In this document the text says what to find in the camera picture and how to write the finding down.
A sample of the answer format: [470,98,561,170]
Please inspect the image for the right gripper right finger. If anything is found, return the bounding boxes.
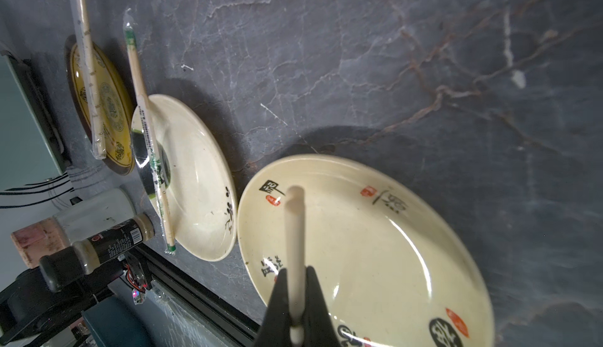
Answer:
[303,266,339,347]

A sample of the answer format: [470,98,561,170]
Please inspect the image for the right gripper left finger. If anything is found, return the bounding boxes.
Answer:
[254,269,289,347]

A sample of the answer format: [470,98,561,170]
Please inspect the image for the bamboo chopsticks pair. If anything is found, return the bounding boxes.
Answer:
[284,186,306,346]

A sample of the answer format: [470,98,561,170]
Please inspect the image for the chopsticks green tip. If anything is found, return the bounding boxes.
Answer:
[122,8,176,255]

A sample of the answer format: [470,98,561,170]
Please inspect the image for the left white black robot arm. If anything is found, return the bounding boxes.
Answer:
[1,261,123,346]

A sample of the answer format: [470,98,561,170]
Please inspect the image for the teal tray of chopsticks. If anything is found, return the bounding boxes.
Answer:
[82,297,153,347]

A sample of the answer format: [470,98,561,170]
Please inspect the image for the wrapped chopsticks on yellow plate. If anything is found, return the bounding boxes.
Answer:
[69,0,107,160]

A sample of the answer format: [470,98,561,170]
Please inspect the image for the cream plate red black marks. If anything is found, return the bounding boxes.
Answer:
[238,154,495,346]

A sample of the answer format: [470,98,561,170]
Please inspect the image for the cream plate with flower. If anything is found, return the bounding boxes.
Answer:
[149,94,237,262]

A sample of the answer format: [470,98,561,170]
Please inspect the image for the black lid spice bottle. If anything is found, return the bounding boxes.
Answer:
[39,214,155,293]

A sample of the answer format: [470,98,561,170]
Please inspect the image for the pink lid jar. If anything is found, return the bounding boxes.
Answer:
[11,188,135,268]

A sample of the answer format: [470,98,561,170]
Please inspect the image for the yellow patterned plate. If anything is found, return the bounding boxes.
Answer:
[64,35,134,176]

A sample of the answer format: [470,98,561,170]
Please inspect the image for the mint green toaster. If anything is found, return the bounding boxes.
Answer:
[1,52,65,191]

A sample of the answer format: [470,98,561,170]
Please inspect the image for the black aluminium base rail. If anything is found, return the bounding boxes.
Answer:
[134,245,259,346]

